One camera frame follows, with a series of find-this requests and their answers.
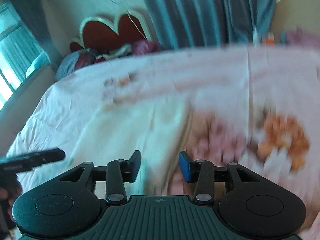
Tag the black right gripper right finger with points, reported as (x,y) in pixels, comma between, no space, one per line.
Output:
(191,169)

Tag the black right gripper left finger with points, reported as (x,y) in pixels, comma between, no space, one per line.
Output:
(120,170)

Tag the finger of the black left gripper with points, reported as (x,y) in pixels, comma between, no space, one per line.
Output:
(28,161)

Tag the cream white knit garment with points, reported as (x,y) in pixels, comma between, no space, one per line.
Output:
(158,128)

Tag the pile of clothes at headboard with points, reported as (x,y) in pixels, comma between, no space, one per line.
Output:
(87,57)

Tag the person's left hand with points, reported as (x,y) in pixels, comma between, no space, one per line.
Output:
(11,189)

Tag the pink floral bed sheet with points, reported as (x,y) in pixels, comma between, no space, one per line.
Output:
(258,106)

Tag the window with teal curtain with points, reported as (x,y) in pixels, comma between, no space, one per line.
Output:
(25,42)

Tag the red white scalloped headboard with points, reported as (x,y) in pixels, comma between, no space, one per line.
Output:
(103,35)

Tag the blue grey curtain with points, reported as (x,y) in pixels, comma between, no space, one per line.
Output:
(202,23)

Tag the round beige wooden furniture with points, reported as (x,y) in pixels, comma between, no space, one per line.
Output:
(293,14)

